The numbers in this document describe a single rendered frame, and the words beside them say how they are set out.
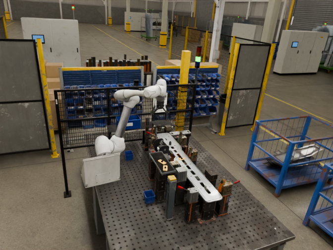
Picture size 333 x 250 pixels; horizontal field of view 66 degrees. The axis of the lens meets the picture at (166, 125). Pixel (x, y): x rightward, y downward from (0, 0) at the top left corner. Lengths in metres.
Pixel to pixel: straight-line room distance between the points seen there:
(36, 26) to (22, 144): 5.01
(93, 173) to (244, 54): 3.89
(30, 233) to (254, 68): 4.88
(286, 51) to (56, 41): 9.70
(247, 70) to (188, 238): 4.07
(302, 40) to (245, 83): 8.34
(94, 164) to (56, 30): 6.81
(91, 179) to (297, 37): 12.03
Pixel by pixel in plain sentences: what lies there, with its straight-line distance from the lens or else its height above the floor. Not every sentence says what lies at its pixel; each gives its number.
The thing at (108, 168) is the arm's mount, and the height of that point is 0.88.
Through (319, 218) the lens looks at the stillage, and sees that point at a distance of 4.07.
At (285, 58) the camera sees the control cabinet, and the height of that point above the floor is 0.79.
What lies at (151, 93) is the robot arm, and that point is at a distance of 2.37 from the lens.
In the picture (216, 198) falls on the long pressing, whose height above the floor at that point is 1.00.
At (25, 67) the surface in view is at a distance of 4.44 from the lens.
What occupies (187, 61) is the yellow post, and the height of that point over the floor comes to 1.87.
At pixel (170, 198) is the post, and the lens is 2.41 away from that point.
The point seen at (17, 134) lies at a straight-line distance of 4.84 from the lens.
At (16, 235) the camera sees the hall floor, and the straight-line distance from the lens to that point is 3.68.
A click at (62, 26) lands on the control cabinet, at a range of 9.17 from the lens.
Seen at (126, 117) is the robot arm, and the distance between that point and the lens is 3.02.
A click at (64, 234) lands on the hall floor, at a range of 3.51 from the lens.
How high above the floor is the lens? 2.50
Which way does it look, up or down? 24 degrees down
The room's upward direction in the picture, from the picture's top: 4 degrees clockwise
